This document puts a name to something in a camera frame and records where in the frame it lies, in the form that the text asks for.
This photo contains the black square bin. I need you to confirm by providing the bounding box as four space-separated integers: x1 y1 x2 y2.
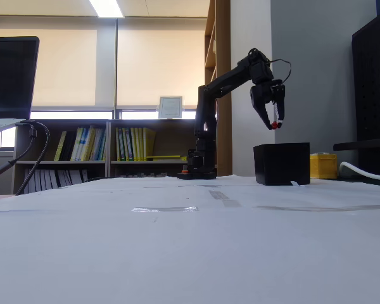
253 142 312 187

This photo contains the yellow cardboard box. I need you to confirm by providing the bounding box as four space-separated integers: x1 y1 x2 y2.
309 152 339 180

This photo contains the tall wooden shelf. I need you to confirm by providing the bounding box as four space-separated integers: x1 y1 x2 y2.
204 0 233 177

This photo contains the framed white certificate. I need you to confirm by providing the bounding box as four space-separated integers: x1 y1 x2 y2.
158 95 184 120

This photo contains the black pegboard shelf panel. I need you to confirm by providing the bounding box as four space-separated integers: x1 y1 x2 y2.
332 5 380 178

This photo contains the beige roller blind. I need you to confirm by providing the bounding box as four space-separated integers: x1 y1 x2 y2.
116 16 207 109
0 16 118 109

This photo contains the flat-lying yellow book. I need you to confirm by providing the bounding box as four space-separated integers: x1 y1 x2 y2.
144 154 188 162

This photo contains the low wooden bookshelf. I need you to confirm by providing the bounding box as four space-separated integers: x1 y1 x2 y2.
13 118 198 194

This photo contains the ceiling light panel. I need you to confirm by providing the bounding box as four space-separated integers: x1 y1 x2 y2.
88 0 125 18

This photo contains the row of yellow blue books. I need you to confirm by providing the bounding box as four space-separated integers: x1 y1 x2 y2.
53 125 108 162

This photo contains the row of white binders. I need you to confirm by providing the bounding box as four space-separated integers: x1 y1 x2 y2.
23 168 90 194

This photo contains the dark laptop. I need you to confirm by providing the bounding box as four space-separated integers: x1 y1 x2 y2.
0 35 41 137

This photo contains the thin servo wire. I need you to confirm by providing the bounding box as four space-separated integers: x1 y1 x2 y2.
268 58 293 86

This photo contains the white power cable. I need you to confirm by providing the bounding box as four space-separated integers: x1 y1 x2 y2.
339 161 380 182

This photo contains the black cable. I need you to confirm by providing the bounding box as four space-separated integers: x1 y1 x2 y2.
0 122 39 185
15 120 51 196

